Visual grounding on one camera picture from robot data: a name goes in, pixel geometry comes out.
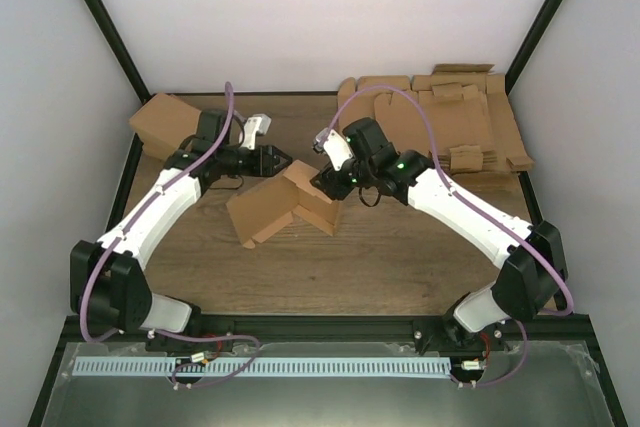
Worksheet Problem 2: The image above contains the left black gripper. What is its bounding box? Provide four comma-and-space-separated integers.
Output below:
218, 145, 292, 178

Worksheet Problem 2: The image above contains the cardboard box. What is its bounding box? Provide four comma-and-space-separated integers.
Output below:
226, 160, 342, 249

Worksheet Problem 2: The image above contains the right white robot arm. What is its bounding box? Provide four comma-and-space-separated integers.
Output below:
311, 118, 567, 350

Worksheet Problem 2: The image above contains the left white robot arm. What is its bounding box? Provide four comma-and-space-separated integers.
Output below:
70, 110, 292, 351

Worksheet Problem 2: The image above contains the stack of folded cardboard boxes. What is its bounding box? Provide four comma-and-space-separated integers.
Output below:
129, 93, 201, 161

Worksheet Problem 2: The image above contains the stack of flat cardboard blanks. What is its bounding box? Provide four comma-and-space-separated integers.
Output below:
335, 64, 534, 173

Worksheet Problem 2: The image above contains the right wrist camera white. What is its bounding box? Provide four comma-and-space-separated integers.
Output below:
312, 128, 353, 171

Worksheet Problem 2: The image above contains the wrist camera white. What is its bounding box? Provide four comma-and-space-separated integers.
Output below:
240, 114, 272, 150
312, 128, 353, 171

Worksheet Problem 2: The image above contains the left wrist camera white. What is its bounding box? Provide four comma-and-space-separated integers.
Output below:
240, 114, 272, 150

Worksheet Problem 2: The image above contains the light blue slotted cable duct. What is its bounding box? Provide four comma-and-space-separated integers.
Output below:
72, 356, 451, 379

